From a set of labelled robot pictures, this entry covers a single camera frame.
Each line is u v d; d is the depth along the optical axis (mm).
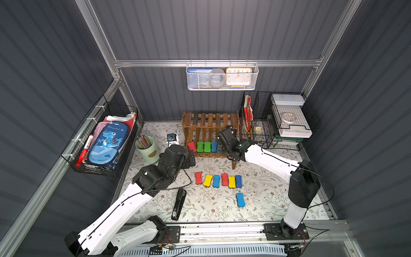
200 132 960
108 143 642
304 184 460
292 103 1022
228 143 644
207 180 902
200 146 864
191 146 867
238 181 892
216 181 911
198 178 909
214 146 851
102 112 771
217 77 871
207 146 851
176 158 482
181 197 815
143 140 891
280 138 985
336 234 744
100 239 375
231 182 891
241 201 826
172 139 587
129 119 789
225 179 904
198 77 867
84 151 644
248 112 1156
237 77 889
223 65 889
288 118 953
